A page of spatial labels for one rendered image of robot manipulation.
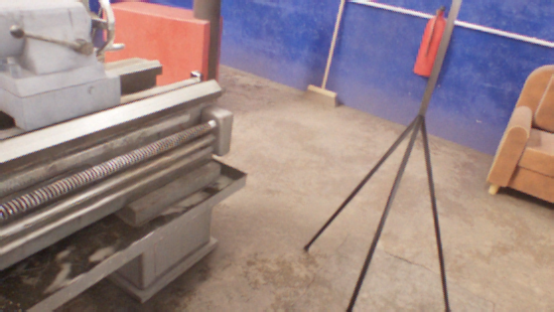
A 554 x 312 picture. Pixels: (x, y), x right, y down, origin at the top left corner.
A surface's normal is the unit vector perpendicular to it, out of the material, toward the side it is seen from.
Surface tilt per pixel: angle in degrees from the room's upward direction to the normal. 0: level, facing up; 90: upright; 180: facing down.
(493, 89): 90
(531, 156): 90
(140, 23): 90
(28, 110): 90
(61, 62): 66
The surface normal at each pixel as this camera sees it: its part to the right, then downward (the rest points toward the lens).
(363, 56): -0.54, 0.33
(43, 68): 0.81, -0.04
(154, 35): -0.22, 0.43
